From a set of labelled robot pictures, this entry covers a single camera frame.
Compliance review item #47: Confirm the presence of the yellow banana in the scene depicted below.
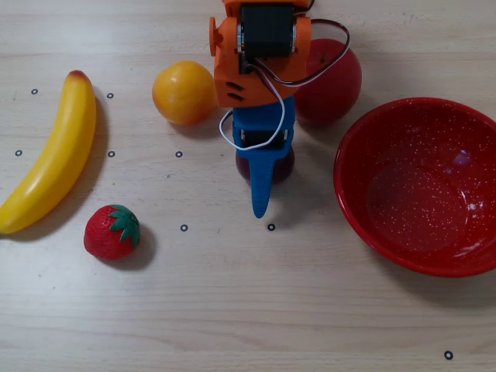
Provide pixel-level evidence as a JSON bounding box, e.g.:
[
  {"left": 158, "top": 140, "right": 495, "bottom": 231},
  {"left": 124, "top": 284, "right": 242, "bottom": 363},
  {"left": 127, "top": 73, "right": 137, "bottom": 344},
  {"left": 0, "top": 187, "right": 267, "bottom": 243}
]
[{"left": 0, "top": 69, "right": 98, "bottom": 236}]

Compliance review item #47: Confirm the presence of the red apple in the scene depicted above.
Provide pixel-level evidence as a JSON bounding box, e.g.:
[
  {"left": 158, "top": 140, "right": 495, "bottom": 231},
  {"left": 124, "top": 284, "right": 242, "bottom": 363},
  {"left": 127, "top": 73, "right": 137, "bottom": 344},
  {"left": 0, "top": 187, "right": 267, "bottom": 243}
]
[{"left": 292, "top": 37, "right": 363, "bottom": 127}]

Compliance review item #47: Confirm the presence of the red strawberry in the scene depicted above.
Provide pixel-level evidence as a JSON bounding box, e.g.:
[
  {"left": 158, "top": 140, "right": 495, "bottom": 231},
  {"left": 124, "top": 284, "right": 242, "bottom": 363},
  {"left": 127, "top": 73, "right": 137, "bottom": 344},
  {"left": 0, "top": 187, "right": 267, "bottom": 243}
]
[{"left": 83, "top": 204, "right": 141, "bottom": 261}]

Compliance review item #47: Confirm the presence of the red speckled bowl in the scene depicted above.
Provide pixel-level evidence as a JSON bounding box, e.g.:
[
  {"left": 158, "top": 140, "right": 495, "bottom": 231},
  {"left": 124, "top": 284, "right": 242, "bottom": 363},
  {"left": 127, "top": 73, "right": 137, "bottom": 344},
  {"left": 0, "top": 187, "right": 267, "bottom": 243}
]
[{"left": 332, "top": 97, "right": 496, "bottom": 278}]

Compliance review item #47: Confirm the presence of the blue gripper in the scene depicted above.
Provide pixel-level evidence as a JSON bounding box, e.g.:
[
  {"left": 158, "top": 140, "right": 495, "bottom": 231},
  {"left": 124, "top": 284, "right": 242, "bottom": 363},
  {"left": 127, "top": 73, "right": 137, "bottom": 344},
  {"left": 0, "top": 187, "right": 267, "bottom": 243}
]
[{"left": 231, "top": 95, "right": 297, "bottom": 219}]

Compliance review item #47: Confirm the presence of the yellow orange peach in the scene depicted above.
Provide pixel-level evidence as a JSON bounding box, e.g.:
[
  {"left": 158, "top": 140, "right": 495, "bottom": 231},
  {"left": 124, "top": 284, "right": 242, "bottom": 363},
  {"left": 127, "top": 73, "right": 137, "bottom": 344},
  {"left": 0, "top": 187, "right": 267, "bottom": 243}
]
[{"left": 151, "top": 60, "right": 219, "bottom": 126}]

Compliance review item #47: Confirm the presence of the dark purple plum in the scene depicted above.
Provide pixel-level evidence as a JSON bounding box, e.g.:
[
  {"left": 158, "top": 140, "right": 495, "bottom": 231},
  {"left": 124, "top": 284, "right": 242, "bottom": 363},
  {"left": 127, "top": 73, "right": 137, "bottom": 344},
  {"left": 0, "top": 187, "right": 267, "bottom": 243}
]
[{"left": 235, "top": 148, "right": 295, "bottom": 185}]

